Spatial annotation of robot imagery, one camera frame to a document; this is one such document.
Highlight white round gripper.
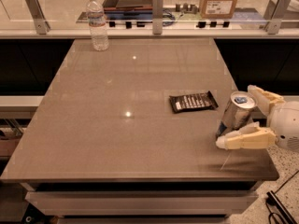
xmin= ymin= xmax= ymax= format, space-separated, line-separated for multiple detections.
xmin=216 ymin=85 xmax=299 ymax=152

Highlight silver blue redbull can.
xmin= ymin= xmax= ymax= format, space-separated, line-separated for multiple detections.
xmin=216 ymin=91 xmax=257 ymax=137

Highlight clear plastic water bottle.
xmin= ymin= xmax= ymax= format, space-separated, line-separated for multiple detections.
xmin=86 ymin=0 xmax=109 ymax=51

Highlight black snack bar wrapper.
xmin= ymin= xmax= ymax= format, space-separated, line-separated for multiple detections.
xmin=169 ymin=91 xmax=218 ymax=113

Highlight black tool on floor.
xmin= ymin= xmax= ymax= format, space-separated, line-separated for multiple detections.
xmin=266 ymin=190 xmax=298 ymax=224

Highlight brown cardboard box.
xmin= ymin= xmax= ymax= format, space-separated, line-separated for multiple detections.
xmin=200 ymin=0 xmax=237 ymax=19

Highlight right metal glass bracket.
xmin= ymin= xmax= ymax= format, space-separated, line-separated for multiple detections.
xmin=264 ymin=0 xmax=292 ymax=35

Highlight metal glass bracket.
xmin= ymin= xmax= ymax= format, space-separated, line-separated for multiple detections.
xmin=25 ymin=0 xmax=50 ymax=35
xmin=152 ymin=0 xmax=164 ymax=35
xmin=264 ymin=0 xmax=292 ymax=35

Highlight middle metal glass bracket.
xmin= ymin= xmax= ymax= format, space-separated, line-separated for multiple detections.
xmin=152 ymin=0 xmax=164 ymax=35

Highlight left metal glass bracket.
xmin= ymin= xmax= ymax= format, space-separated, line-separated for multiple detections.
xmin=25 ymin=0 xmax=50 ymax=35

